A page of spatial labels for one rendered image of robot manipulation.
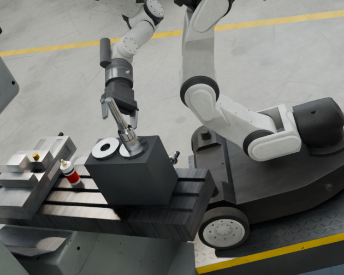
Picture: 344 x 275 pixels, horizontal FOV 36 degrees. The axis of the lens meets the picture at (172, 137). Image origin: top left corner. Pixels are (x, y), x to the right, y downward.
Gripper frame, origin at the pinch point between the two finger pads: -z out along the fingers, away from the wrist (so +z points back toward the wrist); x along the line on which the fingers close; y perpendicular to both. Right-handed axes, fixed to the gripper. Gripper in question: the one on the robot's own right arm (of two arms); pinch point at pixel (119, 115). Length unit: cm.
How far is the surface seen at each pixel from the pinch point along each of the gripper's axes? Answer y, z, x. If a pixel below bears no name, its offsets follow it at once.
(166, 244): -63, -8, -72
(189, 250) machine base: -62, -9, -85
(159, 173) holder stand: 0.3, -15.8, -14.0
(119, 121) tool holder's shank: 4.5, -5.9, 3.7
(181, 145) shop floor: -101, 78, -126
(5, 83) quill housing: -21.8, 13.0, 27.2
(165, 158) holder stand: 0.7, -9.9, -16.8
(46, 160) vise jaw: -43.3, 3.8, -0.2
